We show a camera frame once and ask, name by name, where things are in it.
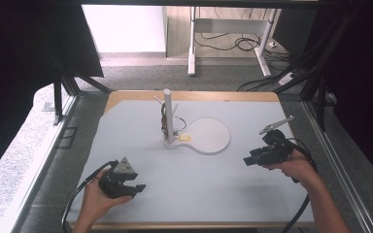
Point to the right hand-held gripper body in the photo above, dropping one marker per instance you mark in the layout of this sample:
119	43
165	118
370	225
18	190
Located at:
277	149

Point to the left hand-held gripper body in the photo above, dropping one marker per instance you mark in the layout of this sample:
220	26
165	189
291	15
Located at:
116	187

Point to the white key rack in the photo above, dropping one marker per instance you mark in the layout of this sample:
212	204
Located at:
207	136

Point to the person's left hand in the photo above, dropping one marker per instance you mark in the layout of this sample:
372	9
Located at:
97	204

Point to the person's right hand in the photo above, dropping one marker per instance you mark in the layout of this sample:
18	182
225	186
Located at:
299	168

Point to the white table mat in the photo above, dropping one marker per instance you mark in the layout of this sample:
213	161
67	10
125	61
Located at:
191	187

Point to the white power strip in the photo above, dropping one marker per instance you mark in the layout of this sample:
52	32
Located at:
286	78

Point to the wooden table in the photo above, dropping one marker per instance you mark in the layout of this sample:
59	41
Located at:
207	95

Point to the black curtain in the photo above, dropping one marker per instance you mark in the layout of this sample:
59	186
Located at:
362	81
16	64

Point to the aluminium frame rail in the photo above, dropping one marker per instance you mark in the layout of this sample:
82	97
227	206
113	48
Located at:
336	165
42	168

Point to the black metal frame strut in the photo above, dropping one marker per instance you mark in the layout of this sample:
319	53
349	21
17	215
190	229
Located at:
317	81
61	97

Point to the white desk frame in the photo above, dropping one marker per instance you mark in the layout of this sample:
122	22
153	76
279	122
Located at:
228	26

